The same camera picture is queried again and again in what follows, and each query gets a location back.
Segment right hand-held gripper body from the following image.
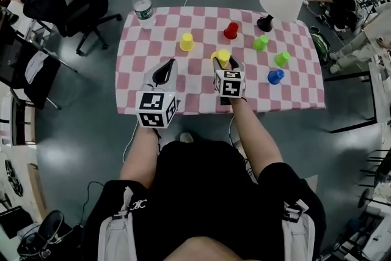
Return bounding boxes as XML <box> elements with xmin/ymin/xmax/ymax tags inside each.
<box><xmin>213</xmin><ymin>69</ymin><xmax>247</xmax><ymax>106</ymax></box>

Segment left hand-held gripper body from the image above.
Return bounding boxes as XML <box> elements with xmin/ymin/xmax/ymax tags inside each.
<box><xmin>135</xmin><ymin>86</ymin><xmax>180</xmax><ymax>130</ymax></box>

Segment yellow paper cup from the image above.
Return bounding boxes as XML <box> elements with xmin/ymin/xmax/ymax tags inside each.
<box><xmin>179</xmin><ymin>33</ymin><xmax>196</xmax><ymax>52</ymax></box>
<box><xmin>210</xmin><ymin>48</ymin><xmax>232</xmax><ymax>70</ymax></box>

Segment green paper cup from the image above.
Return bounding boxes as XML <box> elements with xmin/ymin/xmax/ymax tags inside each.
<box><xmin>252</xmin><ymin>34</ymin><xmax>269</xmax><ymax>52</ymax></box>
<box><xmin>274</xmin><ymin>51</ymin><xmax>291</xmax><ymax>68</ymax></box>

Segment red paper cup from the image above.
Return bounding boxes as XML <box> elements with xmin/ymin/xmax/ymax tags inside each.
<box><xmin>223</xmin><ymin>22</ymin><xmax>239</xmax><ymax>40</ymax></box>

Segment blue paper cup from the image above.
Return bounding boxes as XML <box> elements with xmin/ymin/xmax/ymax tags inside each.
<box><xmin>267</xmin><ymin>68</ymin><xmax>285</xmax><ymax>85</ymax></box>

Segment person's left forearm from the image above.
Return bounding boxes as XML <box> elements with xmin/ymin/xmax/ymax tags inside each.
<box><xmin>119</xmin><ymin>127</ymin><xmax>163</xmax><ymax>190</ymax></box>

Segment person's right forearm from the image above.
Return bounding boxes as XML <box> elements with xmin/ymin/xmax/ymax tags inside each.
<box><xmin>229</xmin><ymin>97</ymin><xmax>285</xmax><ymax>184</ymax></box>

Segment pink white checkered tablecloth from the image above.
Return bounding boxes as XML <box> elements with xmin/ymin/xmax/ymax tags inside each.
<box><xmin>115</xmin><ymin>6</ymin><xmax>327</xmax><ymax>116</ymax></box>

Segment clear plastic water bottle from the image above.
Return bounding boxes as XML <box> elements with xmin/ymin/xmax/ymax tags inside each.
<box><xmin>129</xmin><ymin>0</ymin><xmax>157</xmax><ymax>30</ymax></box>

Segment dark green black device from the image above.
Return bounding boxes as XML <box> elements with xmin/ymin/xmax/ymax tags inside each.
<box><xmin>309</xmin><ymin>26</ymin><xmax>332</xmax><ymax>67</ymax></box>

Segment black office chair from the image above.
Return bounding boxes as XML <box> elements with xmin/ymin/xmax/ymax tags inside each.
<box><xmin>16</xmin><ymin>0</ymin><xmax>123</xmax><ymax>56</ymax></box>

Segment black mesh chair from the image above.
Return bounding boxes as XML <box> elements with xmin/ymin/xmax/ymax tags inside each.
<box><xmin>0</xmin><ymin>33</ymin><xmax>79</xmax><ymax>111</ymax></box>

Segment person's black shirt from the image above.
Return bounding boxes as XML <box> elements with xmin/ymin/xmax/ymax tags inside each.
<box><xmin>81</xmin><ymin>140</ymin><xmax>327</xmax><ymax>261</ymax></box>

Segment white cloth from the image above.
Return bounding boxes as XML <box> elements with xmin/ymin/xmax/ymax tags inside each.
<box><xmin>24</xmin><ymin>50</ymin><xmax>49</xmax><ymax>85</ymax></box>

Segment wooden open shelf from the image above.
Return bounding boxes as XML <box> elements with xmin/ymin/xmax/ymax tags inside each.
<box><xmin>9</xmin><ymin>91</ymin><xmax>37</xmax><ymax>146</ymax></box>

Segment brown cardboard sheet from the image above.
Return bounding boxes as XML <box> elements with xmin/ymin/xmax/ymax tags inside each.
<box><xmin>26</xmin><ymin>163</ymin><xmax>49</xmax><ymax>219</ymax></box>

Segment black wheel rim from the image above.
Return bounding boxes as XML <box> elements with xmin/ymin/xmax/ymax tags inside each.
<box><xmin>4</xmin><ymin>158</ymin><xmax>24</xmax><ymax>197</ymax></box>

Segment black helmet device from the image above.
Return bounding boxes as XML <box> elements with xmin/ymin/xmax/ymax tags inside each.
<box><xmin>17</xmin><ymin>210</ymin><xmax>65</xmax><ymax>258</ymax></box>

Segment white floor cable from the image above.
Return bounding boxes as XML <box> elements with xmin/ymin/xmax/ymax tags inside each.
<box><xmin>122</xmin><ymin>120</ymin><xmax>139</xmax><ymax>163</ymax></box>

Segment grey backpack strap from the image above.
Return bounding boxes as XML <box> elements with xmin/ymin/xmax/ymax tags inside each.
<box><xmin>97</xmin><ymin>186</ymin><xmax>138</xmax><ymax>261</ymax></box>
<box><xmin>282</xmin><ymin>198</ymin><xmax>316</xmax><ymax>261</ymax></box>

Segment white desk black frame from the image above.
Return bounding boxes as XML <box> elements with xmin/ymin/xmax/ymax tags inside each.
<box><xmin>323</xmin><ymin>61</ymin><xmax>391</xmax><ymax>134</ymax></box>

